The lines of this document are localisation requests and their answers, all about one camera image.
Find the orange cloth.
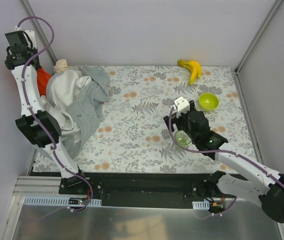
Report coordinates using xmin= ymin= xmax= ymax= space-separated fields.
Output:
xmin=37 ymin=67 xmax=52 ymax=96

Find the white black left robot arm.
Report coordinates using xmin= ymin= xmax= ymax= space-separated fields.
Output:
xmin=5 ymin=30 xmax=85 ymax=190

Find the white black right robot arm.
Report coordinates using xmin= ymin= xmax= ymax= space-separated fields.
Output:
xmin=164 ymin=97 xmax=284 ymax=224

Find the beige cloth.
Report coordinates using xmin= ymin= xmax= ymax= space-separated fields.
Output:
xmin=53 ymin=59 xmax=69 ymax=74

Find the lime green bowl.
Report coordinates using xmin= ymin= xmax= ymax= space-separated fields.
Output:
xmin=198 ymin=92 xmax=219 ymax=111

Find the green translucent plastic cup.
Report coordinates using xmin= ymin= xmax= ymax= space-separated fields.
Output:
xmin=175 ymin=130 xmax=192 ymax=148

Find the yellow banana bunch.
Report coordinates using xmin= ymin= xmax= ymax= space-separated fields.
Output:
xmin=177 ymin=59 xmax=202 ymax=85

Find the floral patterned table mat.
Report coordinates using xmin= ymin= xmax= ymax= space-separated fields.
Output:
xmin=33 ymin=65 xmax=260 ymax=174

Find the grey white sweatshirt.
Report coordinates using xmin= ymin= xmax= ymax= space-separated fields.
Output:
xmin=41 ymin=65 xmax=110 ymax=159

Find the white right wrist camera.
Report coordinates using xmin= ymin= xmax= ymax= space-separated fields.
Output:
xmin=174 ymin=96 xmax=190 ymax=118

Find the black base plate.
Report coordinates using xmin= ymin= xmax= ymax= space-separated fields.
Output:
xmin=29 ymin=171 xmax=241 ymax=208

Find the white right cable duct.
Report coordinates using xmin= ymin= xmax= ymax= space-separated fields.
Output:
xmin=192 ymin=200 xmax=210 ymax=210

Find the white cable duct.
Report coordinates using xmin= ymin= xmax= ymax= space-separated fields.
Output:
xmin=192 ymin=200 xmax=210 ymax=210
xmin=24 ymin=196 xmax=102 ymax=208

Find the white left cable duct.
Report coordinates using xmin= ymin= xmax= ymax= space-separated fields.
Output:
xmin=24 ymin=196 xmax=102 ymax=208

